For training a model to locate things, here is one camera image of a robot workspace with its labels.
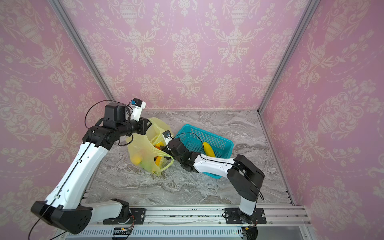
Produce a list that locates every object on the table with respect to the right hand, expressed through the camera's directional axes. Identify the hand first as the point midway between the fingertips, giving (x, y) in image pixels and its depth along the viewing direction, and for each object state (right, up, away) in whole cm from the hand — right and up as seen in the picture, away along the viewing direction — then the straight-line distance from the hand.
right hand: (166, 143), depth 83 cm
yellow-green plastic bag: (-9, -2, -8) cm, 13 cm away
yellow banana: (+25, -6, +12) cm, 28 cm away
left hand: (-4, +11, -13) cm, 18 cm away
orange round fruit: (-2, -1, -12) cm, 13 cm away
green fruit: (-9, -11, -5) cm, 15 cm away
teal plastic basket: (+14, +1, +20) cm, 25 cm away
